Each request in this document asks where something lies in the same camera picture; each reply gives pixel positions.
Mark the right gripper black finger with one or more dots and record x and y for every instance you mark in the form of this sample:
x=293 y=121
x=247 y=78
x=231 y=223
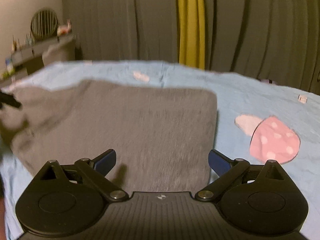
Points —
x=93 y=172
x=228 y=170

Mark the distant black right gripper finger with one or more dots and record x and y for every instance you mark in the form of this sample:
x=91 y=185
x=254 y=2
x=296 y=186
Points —
x=8 y=99

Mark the grey sweatpants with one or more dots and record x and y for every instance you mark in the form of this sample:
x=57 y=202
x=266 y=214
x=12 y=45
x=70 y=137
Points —
x=162 y=136

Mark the dark desk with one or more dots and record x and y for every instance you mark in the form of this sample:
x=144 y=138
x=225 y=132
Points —
x=28 y=60

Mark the light blue patterned bedsheet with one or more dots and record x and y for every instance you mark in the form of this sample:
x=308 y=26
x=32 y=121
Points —
x=236 y=94

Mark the grey upholstered chair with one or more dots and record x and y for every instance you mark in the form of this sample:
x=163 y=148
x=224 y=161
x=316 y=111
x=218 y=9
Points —
x=63 y=51

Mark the round black fan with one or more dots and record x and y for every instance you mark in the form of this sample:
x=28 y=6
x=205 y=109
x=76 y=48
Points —
x=44 y=24

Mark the pink plush toy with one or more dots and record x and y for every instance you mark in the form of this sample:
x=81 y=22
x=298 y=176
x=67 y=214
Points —
x=64 y=29

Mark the grey curtain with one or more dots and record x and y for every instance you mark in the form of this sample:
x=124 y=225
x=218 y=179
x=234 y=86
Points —
x=277 y=40

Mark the yellow curtain strip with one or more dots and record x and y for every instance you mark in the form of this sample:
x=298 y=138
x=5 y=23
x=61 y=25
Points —
x=192 y=44

